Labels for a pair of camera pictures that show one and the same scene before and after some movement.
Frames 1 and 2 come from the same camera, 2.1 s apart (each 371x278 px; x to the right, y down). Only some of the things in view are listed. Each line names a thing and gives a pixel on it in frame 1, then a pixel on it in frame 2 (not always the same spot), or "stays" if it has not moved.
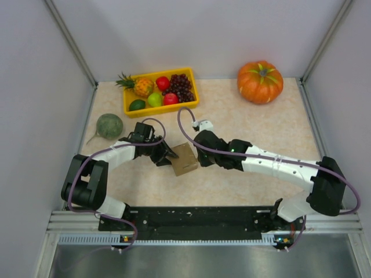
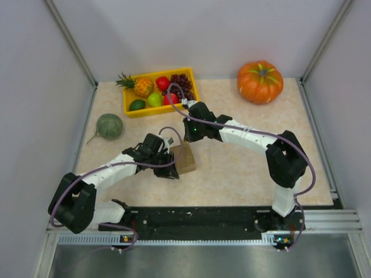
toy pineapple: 142,87 stays
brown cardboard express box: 186,161 stays
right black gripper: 203,163 → 189,136
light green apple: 154,99 stays
